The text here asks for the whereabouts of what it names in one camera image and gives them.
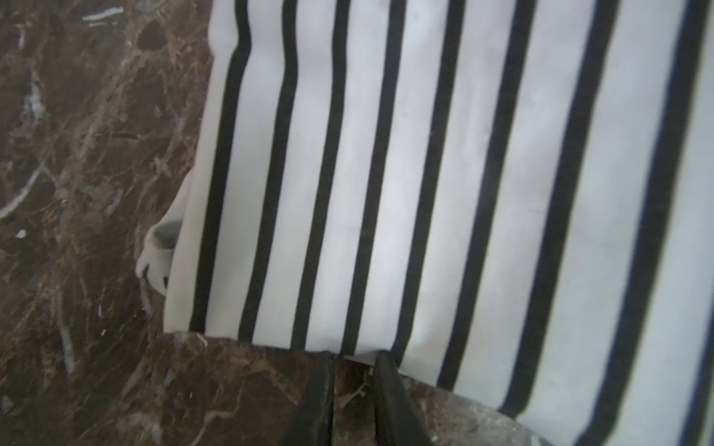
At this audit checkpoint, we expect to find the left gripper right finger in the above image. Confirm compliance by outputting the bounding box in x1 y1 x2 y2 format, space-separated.
374 351 432 446

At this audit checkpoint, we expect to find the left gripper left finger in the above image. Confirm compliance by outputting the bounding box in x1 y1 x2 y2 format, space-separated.
281 352 335 446

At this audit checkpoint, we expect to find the black white striped tank top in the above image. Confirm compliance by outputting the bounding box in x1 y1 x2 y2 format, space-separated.
136 1 713 445

